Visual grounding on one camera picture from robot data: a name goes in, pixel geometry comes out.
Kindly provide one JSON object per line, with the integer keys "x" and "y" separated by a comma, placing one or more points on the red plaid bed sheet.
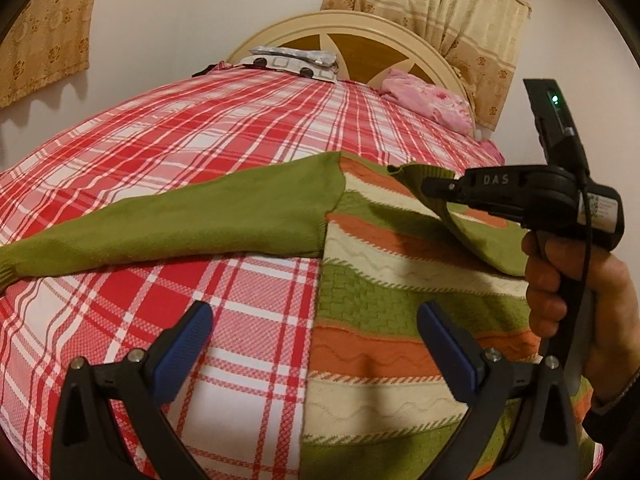
{"x": 234, "y": 117}

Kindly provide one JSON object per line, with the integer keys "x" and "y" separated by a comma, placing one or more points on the grey white folded bedding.
{"x": 311, "y": 64}

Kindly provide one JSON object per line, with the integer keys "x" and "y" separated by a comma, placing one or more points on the person's right hand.
{"x": 612, "y": 355}

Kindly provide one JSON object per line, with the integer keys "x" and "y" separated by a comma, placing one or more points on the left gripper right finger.
{"x": 541, "y": 443}

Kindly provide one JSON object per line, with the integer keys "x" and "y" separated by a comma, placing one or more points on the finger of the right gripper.
{"x": 442, "y": 188}

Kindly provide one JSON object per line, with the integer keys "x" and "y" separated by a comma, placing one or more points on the pink floral pillow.
{"x": 432, "y": 102}

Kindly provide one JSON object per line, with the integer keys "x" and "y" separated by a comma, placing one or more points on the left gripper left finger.
{"x": 87, "y": 442}

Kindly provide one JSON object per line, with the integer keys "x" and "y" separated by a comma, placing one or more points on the pink cloth beside bed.
{"x": 492, "y": 150}

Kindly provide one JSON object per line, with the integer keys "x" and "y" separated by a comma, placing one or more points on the green striped knit sweater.
{"x": 314, "y": 271}

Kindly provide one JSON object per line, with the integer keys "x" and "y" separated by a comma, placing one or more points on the beige curtain left window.
{"x": 49, "y": 41}

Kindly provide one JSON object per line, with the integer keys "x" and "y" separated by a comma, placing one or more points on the beige curtain behind headboard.
{"x": 480, "y": 39}

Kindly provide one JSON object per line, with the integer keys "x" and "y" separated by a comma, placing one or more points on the cream wooden headboard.
{"x": 366, "y": 46}

